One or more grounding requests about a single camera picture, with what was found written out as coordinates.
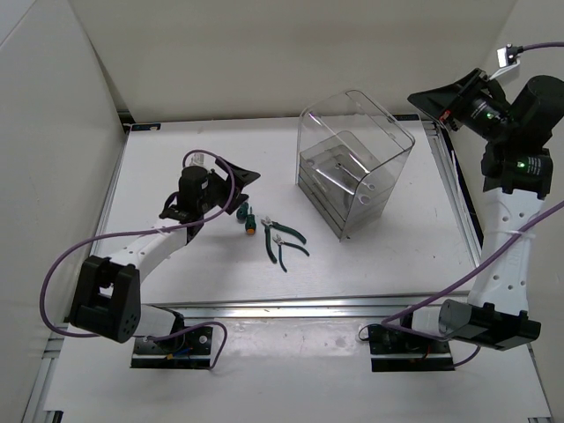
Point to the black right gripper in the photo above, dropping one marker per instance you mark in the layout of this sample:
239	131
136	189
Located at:
448	103

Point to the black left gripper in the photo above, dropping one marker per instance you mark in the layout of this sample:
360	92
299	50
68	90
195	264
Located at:
236	200

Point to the green orange stubby screwdriver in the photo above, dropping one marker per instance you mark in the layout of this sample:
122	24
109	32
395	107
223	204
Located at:
250	222

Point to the green handled cutter pliers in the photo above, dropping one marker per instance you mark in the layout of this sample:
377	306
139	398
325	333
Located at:
279	257

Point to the clear plastic organizer case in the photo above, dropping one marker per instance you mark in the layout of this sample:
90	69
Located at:
374	126

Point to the smoky clear plastic drawer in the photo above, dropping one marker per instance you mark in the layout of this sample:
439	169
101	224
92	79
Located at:
366	206

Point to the silver combination wrench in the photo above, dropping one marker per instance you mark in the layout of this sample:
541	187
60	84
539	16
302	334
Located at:
339	179

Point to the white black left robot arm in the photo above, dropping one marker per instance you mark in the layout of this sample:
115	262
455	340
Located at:
107	301

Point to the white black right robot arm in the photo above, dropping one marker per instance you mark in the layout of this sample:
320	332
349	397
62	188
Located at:
517	171

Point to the blue tape label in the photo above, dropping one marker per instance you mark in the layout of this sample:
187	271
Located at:
145	127

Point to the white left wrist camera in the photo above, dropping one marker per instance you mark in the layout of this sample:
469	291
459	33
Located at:
195	159

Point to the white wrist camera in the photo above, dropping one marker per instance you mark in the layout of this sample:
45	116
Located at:
508	59
195	159

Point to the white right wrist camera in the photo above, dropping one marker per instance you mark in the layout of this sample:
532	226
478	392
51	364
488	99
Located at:
508	59

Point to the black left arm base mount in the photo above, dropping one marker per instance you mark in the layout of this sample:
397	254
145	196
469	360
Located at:
192	350

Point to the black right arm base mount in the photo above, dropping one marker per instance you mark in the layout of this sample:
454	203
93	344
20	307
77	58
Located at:
396	351

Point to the aluminium table rail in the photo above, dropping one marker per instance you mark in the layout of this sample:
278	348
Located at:
276	361

